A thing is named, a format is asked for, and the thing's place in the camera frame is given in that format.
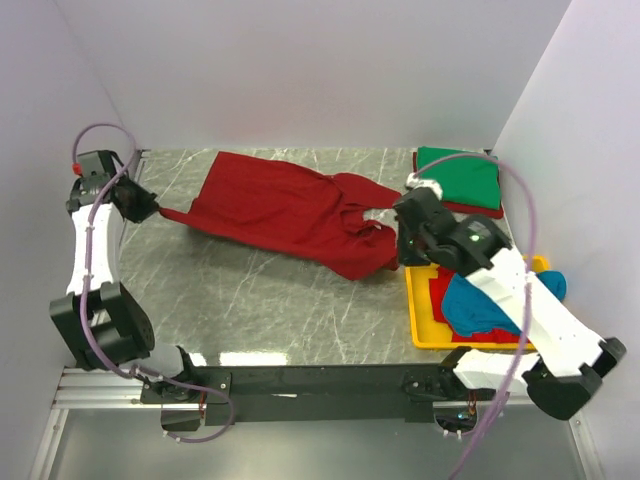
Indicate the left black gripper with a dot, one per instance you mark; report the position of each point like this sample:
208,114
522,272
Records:
146,205

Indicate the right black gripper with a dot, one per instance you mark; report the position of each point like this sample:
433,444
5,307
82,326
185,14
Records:
408,257

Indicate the dark red t-shirt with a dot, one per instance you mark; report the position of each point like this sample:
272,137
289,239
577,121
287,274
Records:
293,210

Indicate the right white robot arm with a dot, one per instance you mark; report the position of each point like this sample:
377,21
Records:
570,361

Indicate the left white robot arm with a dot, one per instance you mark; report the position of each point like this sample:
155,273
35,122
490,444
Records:
100,322

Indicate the folded red t-shirt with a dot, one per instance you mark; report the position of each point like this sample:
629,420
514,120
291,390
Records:
480,212

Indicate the bright red t-shirt in bin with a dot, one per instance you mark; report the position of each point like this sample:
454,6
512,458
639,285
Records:
437,290

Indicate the folded green t-shirt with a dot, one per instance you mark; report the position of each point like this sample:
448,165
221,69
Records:
465,175

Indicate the blue t-shirt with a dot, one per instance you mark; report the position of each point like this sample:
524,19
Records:
474,317

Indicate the yellow plastic bin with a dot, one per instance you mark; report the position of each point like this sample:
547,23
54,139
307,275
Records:
426,332

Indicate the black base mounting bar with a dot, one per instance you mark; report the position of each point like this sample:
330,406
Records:
338,392

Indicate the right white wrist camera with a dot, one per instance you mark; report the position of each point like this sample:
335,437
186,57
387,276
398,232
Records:
414,181

